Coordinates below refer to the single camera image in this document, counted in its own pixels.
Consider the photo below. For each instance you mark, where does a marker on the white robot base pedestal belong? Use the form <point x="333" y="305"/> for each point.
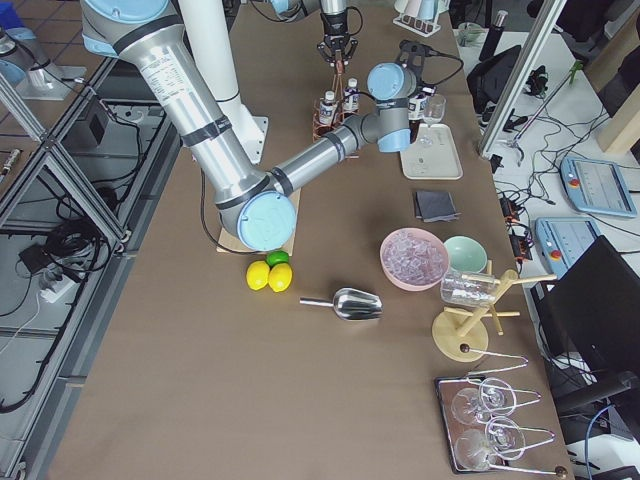
<point x="235" y="100"/>

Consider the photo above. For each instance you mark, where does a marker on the clear glass jar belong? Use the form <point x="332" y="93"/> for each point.
<point x="468" y="289"/>

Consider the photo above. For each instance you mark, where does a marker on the copper wire bottle basket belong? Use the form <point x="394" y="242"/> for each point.
<point x="337" y="103"/>

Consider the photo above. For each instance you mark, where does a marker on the clear wine glass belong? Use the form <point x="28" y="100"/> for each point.
<point x="433" y="114"/>

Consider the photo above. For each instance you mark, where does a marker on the steel ice scoop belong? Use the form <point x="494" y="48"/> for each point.
<point x="350" y="304"/>

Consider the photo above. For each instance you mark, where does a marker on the bamboo cutting board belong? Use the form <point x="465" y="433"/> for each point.
<point x="234" y="243"/>

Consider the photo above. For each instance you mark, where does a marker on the blue teach pendant near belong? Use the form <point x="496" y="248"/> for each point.
<point x="563" y="240"/>

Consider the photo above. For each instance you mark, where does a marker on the yellow lemon upper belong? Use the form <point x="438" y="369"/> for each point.
<point x="280" y="277"/>

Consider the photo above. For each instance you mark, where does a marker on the green bowl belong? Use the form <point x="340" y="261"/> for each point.
<point x="466" y="254"/>

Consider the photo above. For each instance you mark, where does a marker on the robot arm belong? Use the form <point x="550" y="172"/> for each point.
<point x="295" y="10"/>
<point x="166" y="43"/>

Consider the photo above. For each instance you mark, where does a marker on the wooden glass drying tree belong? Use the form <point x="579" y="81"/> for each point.
<point x="458" y="331"/>

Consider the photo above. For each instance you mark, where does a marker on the cream rabbit tray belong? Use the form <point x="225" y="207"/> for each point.
<point x="433" y="156"/>

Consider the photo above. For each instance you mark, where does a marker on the green lime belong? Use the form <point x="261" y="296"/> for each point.
<point x="277" y="257"/>

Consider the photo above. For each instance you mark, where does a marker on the grey folded cloth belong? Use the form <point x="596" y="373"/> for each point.
<point x="433" y="206"/>

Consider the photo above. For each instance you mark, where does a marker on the tea bottle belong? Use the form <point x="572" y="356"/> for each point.
<point x="327" y="109"/>
<point x="416" y="107"/>
<point x="351" y="97"/>

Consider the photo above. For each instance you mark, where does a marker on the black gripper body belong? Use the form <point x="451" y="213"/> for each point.
<point x="414" y="119"/>
<point x="335" y="24"/>

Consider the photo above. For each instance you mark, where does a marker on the dark tray with glasses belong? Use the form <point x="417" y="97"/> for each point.
<point x="480" y="430"/>

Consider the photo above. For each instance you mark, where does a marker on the blue teach pendant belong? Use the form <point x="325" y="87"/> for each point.
<point x="563" y="240"/>
<point x="596" y="187"/>

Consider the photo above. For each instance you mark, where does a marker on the yellow lemon lower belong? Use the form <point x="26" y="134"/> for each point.
<point x="257" y="275"/>

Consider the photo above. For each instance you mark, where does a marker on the blue teach pendant far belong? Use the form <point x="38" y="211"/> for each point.
<point x="596" y="187"/>

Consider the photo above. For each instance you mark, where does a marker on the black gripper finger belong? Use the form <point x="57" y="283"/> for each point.
<point x="349" y="46"/>
<point x="324" y="48"/>

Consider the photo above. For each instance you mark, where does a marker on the pink bowl of ice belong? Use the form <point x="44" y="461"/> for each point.
<point x="413" y="259"/>

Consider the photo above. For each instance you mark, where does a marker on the white wire cup rack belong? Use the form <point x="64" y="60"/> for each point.
<point x="418" y="16"/>

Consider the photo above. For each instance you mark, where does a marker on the yellow lemon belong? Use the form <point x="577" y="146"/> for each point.
<point x="280" y="277"/>
<point x="257" y="275"/>

